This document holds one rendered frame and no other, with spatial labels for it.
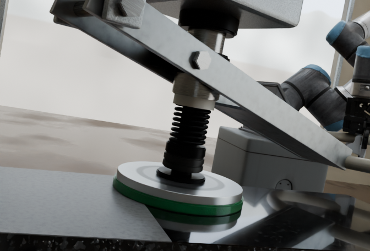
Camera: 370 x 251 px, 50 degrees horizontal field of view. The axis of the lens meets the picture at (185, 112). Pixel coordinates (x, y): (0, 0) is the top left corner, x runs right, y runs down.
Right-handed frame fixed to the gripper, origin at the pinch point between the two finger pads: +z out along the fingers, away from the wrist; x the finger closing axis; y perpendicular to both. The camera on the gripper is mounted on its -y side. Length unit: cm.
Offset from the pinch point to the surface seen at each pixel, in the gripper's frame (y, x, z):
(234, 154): 48, -30, 11
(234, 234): 21, 91, 0
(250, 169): 39.0, -21.7, 14.9
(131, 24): 35, 98, -25
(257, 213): 20, 78, 0
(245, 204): 23, 75, 0
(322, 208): 11, 63, 2
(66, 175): 51, 87, -2
